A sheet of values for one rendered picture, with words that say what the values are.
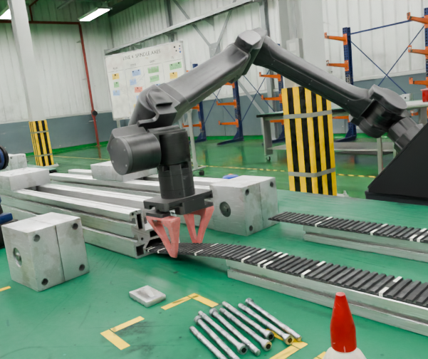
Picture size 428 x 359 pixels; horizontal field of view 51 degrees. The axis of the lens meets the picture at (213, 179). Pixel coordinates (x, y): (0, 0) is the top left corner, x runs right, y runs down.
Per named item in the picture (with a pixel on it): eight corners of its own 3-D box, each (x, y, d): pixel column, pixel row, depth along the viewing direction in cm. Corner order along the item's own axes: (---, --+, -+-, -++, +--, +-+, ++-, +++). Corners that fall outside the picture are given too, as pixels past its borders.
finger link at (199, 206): (162, 253, 76) (155, 200, 74) (194, 241, 81) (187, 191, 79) (188, 260, 71) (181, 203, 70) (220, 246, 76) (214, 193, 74)
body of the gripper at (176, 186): (143, 211, 73) (136, 167, 72) (189, 197, 80) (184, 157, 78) (167, 215, 68) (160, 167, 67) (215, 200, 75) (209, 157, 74)
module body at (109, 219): (179, 243, 85) (174, 199, 83) (135, 259, 78) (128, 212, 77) (24, 205, 143) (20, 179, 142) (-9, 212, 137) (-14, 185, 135)
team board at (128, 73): (112, 181, 712) (94, 55, 679) (134, 174, 753) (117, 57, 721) (190, 180, 632) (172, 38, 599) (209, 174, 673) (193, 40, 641)
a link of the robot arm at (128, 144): (162, 86, 74) (147, 124, 80) (98, 91, 67) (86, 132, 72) (199, 137, 69) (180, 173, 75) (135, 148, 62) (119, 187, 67)
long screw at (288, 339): (294, 343, 46) (293, 334, 46) (286, 346, 46) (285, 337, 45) (243, 308, 56) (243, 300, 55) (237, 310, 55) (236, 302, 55)
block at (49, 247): (102, 267, 76) (93, 213, 74) (38, 292, 68) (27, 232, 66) (72, 258, 83) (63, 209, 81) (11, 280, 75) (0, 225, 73)
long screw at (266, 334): (275, 340, 47) (274, 330, 47) (267, 342, 47) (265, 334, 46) (228, 305, 57) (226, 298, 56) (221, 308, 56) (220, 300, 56)
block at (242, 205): (286, 219, 92) (283, 174, 91) (246, 236, 84) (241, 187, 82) (254, 215, 99) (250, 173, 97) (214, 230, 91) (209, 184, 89)
